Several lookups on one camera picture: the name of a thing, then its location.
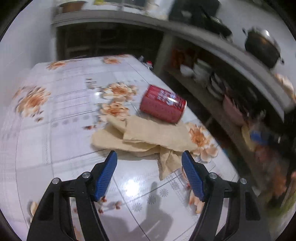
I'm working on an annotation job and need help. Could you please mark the pink basin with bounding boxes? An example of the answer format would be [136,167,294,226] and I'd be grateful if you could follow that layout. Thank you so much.
[223,95,245,126]

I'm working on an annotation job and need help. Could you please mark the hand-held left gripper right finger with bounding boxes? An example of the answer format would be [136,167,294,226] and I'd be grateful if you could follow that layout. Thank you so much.
[181,150,271,241]

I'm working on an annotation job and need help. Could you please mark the yellowish plastic bag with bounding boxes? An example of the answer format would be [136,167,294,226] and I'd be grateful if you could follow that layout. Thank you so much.
[242,113,278,151]

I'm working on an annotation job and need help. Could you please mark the clear plastic bag red contents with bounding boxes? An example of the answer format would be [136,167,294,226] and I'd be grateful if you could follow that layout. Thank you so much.
[254,144,292,195]

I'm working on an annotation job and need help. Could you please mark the black pot with lid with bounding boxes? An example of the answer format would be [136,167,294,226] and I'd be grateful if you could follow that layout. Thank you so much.
[242,27,285,69]

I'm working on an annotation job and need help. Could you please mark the stack of plates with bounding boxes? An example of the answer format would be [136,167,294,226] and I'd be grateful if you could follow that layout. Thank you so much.
[207,72,226,100]

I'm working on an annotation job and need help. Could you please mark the concrete kitchen counter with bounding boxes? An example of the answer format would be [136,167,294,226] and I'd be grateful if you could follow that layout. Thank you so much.
[52,9,296,116]

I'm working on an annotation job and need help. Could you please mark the beige cloth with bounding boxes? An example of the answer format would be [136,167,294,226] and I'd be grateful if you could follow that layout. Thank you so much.
[91,115,199,181]

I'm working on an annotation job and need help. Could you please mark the stack of white bowls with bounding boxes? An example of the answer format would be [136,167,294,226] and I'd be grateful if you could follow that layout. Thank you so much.
[193,59,212,80]

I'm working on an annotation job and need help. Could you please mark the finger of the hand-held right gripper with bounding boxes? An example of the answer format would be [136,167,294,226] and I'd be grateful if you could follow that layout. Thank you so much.
[250,130,287,146]

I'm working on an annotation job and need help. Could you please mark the pink cloth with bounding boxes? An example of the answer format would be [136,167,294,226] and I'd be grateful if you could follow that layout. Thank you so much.
[274,73,296,102]

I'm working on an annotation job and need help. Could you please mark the black wok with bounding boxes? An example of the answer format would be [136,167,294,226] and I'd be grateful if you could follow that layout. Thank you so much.
[169,0,233,37]

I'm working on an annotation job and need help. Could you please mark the floral tablecloth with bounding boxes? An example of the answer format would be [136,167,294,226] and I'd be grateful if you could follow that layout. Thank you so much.
[2,54,240,241]

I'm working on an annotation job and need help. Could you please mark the red drink can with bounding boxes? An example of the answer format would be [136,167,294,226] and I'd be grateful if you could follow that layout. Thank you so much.
[139,84,187,124]

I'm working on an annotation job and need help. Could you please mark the red box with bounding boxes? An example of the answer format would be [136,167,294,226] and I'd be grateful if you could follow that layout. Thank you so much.
[171,47,197,69]

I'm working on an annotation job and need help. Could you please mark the brown bowl on counter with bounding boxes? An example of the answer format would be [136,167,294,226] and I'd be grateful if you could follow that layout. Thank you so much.
[59,1,87,13]

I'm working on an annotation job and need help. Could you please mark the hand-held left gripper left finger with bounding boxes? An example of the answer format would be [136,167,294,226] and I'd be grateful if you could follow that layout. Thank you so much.
[26,150,118,241]

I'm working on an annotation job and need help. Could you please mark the white bowl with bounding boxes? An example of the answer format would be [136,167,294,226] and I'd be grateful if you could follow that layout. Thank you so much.
[180,64,195,77]

